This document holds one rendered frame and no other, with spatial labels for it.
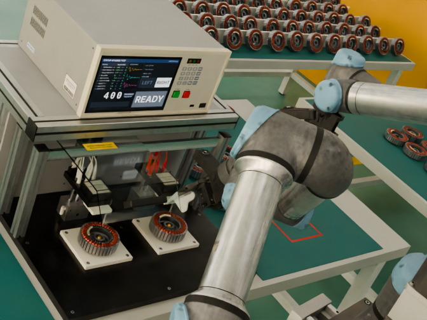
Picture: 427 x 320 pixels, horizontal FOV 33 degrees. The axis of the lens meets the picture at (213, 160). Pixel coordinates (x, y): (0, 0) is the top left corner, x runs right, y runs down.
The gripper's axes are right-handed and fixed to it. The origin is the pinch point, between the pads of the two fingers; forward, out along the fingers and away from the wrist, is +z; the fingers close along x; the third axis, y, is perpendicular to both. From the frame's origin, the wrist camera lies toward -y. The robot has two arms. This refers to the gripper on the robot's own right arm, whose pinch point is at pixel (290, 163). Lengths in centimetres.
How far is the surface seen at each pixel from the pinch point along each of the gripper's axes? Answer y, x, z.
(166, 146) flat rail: -30.6, -14.5, 12.6
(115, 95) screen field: -37, -34, -3
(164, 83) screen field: -34.9, -19.5, -6.5
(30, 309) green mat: -14, -65, 40
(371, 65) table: -94, 233, 42
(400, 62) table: -91, 264, 40
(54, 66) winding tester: -56, -40, -1
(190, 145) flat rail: -29.2, -5.3, 12.7
